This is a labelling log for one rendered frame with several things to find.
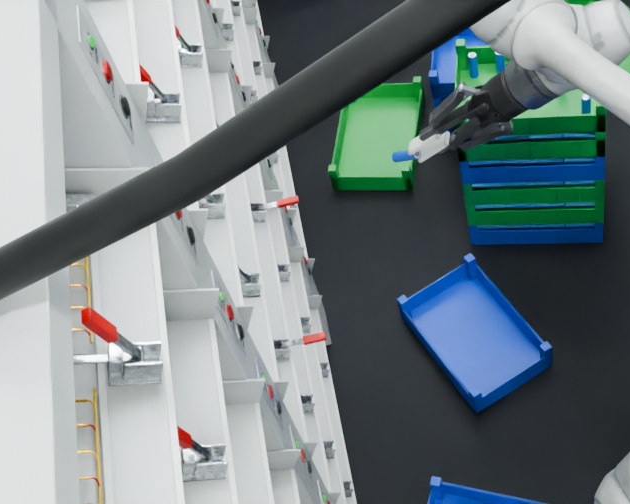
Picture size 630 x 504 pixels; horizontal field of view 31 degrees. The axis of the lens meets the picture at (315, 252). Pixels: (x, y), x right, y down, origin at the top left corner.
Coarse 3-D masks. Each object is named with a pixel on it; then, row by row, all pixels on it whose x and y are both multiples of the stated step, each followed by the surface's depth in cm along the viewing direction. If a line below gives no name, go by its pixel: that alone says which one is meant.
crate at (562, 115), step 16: (464, 48) 236; (480, 48) 237; (464, 64) 240; (480, 64) 241; (464, 80) 240; (480, 80) 239; (560, 96) 232; (576, 96) 231; (528, 112) 231; (544, 112) 231; (560, 112) 230; (576, 112) 229; (592, 112) 228; (528, 128) 227; (544, 128) 227; (560, 128) 226; (576, 128) 225; (592, 128) 225
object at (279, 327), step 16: (256, 176) 193; (256, 192) 191; (256, 224) 187; (256, 240) 185; (272, 240) 186; (272, 256) 184; (272, 272) 182; (272, 288) 180; (272, 304) 178; (272, 320) 176; (272, 336) 174; (288, 336) 175; (288, 368) 171; (288, 384) 170; (288, 400) 168; (304, 432) 165
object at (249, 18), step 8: (248, 8) 264; (256, 8) 265; (248, 16) 266; (248, 24) 268; (248, 32) 267; (248, 40) 265; (256, 40) 265; (256, 48) 264; (256, 56) 262; (256, 64) 259; (256, 72) 258; (256, 80) 257; (264, 80) 258; (264, 88) 256; (280, 160) 244; (280, 168) 243; (280, 176) 241; (280, 184) 240; (288, 208) 230; (296, 208) 230
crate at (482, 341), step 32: (448, 288) 259; (480, 288) 257; (416, 320) 256; (448, 320) 254; (480, 320) 253; (512, 320) 251; (448, 352) 250; (480, 352) 248; (512, 352) 247; (544, 352) 237; (480, 384) 244; (512, 384) 240
